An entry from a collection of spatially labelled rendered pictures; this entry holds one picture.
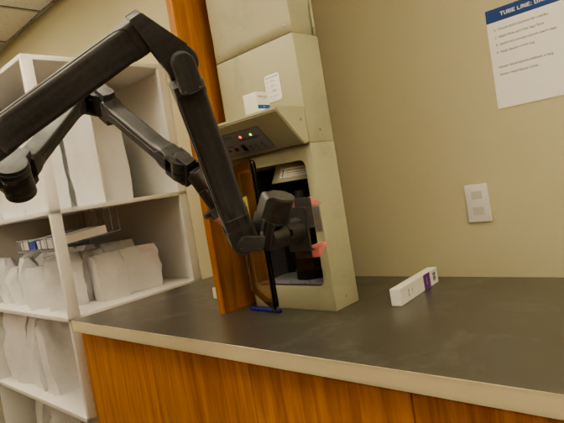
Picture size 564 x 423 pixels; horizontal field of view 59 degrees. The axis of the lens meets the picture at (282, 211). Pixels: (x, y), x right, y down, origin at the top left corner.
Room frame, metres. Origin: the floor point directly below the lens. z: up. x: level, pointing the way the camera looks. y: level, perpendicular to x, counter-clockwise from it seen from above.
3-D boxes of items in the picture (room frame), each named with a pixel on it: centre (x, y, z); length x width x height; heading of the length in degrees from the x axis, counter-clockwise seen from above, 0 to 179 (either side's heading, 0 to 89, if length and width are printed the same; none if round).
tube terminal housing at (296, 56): (1.56, -0.07, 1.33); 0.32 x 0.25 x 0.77; 47
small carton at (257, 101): (1.40, 0.02, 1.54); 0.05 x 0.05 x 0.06; 48
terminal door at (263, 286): (1.42, 0.09, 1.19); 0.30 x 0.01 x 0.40; 14
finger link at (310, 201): (1.18, -0.06, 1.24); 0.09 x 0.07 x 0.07; 137
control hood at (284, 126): (1.43, 0.05, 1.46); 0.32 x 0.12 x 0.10; 47
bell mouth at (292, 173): (1.53, -0.07, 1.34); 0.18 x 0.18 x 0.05
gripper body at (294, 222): (1.13, -0.01, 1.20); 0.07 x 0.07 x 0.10; 47
